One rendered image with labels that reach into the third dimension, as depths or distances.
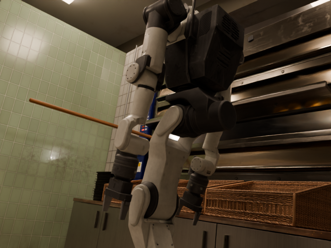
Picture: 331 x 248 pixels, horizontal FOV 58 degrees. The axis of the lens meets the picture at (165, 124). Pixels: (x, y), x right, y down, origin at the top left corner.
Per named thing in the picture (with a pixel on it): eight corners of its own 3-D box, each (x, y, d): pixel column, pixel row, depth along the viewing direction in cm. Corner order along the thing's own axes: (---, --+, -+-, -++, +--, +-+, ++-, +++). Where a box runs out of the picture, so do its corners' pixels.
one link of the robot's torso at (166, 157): (174, 227, 123) (215, 121, 124) (142, 224, 112) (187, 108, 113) (152, 210, 135) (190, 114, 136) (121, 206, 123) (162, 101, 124)
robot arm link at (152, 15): (177, 33, 116) (182, 3, 119) (160, 21, 110) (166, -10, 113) (157, 42, 124) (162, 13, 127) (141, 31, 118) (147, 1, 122)
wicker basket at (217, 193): (250, 221, 204) (252, 180, 212) (340, 233, 162) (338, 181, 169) (201, 214, 175) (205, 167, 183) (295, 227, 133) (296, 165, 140)
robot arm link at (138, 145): (146, 170, 109) (153, 139, 111) (122, 164, 102) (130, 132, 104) (128, 165, 118) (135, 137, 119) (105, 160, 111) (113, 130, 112)
